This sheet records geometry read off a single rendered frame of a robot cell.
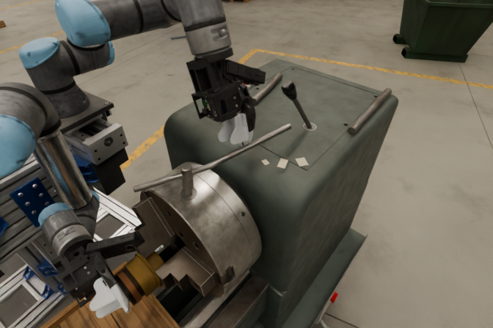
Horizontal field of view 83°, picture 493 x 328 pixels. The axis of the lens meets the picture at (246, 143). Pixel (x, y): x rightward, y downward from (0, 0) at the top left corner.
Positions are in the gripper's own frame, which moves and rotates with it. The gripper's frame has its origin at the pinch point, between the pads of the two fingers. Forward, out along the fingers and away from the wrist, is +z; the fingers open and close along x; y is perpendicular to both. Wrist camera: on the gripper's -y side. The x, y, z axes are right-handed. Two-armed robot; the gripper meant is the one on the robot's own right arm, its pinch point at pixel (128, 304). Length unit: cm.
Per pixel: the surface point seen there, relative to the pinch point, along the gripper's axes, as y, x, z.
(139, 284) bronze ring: -3.4, 2.0, -0.7
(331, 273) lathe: -64, -55, 21
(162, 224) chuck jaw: -13.8, 6.1, -6.4
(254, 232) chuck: -26.7, 6.1, 10.5
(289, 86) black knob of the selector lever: -47, 31, 2
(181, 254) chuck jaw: -13.3, 2.2, 0.5
